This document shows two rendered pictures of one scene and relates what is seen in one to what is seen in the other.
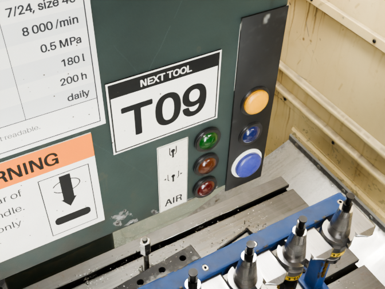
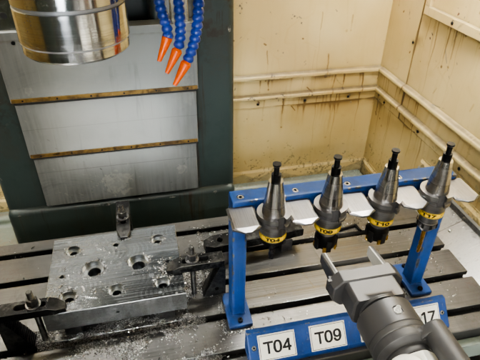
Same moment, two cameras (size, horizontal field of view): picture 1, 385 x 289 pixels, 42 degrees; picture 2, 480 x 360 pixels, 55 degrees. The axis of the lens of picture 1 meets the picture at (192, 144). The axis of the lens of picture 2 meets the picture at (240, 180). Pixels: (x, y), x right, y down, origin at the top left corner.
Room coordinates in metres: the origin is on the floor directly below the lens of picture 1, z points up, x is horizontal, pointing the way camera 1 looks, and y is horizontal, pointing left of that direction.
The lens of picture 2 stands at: (-0.20, -0.14, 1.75)
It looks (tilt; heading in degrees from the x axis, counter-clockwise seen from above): 35 degrees down; 18
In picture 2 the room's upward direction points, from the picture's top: 1 degrees clockwise
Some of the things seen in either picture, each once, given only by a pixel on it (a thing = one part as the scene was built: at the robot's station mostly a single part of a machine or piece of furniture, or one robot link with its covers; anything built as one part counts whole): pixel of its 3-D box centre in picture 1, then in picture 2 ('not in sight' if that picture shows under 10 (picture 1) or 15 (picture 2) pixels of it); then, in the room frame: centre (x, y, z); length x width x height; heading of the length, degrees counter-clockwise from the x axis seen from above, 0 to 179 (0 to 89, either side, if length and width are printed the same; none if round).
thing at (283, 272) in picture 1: (268, 269); (357, 205); (0.53, -0.15, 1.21); 0.07 x 0.05 x 0.01; 31
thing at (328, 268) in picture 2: not in sight; (327, 270); (0.37, -0.12, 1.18); 0.06 x 0.02 x 0.03; 31
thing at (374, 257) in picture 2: not in sight; (379, 261); (0.42, -0.20, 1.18); 0.06 x 0.02 x 0.03; 31
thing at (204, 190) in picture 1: (205, 187); not in sight; (0.33, -0.01, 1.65); 0.02 x 0.01 x 0.02; 121
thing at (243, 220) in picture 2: not in sight; (244, 220); (0.41, 0.04, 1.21); 0.07 x 0.05 x 0.01; 31
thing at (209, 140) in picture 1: (208, 140); not in sight; (0.33, -0.01, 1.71); 0.02 x 0.01 x 0.02; 121
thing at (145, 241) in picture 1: (145, 254); not in sight; (0.72, 0.11, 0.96); 0.03 x 0.03 x 0.13
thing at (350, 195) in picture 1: (348, 202); (448, 151); (0.61, -0.29, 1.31); 0.02 x 0.02 x 0.03
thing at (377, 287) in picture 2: not in sight; (378, 306); (0.32, -0.21, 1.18); 0.13 x 0.12 x 0.10; 121
